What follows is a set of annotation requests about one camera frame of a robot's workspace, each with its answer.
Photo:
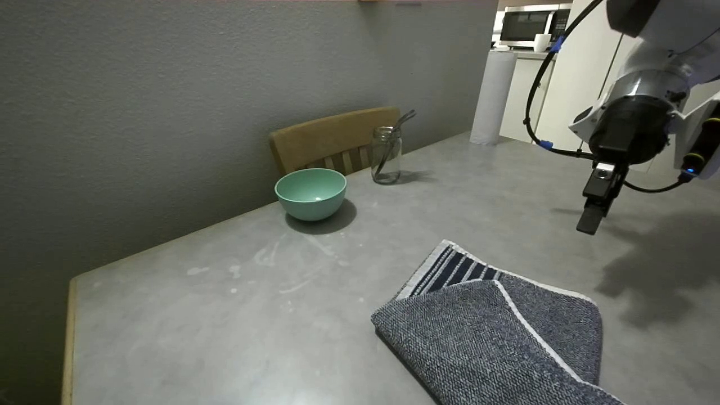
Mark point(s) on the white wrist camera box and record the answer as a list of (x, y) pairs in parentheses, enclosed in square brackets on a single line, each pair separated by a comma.
[(701, 138)]

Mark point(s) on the white paper towel roll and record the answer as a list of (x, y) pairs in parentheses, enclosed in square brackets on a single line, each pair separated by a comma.
[(492, 97)]

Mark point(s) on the grey striped towel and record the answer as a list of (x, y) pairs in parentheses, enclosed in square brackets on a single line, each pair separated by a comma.
[(496, 338)]

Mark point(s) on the metal utensil in jar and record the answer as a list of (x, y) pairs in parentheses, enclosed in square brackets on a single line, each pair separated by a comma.
[(406, 118)]

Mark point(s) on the green bowl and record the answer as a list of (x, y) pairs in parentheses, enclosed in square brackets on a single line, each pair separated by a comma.
[(311, 192)]

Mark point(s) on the wooden chair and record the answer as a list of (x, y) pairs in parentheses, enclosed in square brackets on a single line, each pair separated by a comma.
[(323, 138)]

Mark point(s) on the white cup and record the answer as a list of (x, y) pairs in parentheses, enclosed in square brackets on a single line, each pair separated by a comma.
[(543, 42)]

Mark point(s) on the microwave oven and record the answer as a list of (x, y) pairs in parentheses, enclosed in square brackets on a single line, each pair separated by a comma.
[(525, 25)]

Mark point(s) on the white base cabinet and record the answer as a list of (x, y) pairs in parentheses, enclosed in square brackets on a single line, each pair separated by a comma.
[(518, 104)]

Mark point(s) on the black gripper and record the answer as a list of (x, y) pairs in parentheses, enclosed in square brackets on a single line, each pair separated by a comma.
[(631, 131)]

